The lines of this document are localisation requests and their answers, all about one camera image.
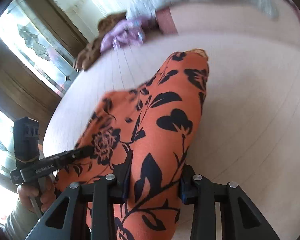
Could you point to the person left hand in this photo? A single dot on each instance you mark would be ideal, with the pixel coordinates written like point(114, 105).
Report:
point(26, 191)

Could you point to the grey sleeve forearm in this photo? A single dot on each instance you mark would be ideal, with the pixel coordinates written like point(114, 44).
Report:
point(19, 223)

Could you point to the pink quilted sofa bed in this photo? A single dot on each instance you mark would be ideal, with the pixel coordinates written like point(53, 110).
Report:
point(249, 131)

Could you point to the brown garment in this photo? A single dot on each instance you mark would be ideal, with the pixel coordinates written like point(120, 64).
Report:
point(92, 52)

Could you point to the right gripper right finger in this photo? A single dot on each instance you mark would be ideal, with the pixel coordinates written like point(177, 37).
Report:
point(240, 217)

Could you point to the purple floral garment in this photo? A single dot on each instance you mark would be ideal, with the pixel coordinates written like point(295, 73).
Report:
point(126, 32)

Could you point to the orange floral black-print blouse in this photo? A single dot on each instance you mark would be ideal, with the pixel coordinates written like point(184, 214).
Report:
point(155, 123)

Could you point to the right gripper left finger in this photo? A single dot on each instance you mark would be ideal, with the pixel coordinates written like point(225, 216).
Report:
point(86, 211)

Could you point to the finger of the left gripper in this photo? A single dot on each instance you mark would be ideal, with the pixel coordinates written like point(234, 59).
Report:
point(83, 152)

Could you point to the stained glass wooden door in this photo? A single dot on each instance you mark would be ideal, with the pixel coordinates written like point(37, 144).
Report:
point(39, 40)

